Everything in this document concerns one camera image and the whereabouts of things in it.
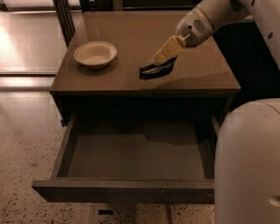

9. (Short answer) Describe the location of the grey drawer cabinet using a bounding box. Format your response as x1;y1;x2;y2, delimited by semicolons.
50;11;240;121

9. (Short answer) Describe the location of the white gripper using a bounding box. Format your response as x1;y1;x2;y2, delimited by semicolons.
152;8;214;64

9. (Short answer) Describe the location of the dark metal pillar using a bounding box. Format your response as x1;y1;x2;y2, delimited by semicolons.
52;0;75;46

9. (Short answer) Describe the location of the open grey top drawer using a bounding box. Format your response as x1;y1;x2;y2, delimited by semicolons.
32;116;219;204

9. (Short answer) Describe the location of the white paper bowl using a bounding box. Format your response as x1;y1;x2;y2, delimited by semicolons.
74;41;118;69

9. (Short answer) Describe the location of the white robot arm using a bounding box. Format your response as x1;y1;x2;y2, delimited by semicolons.
153;0;280;224

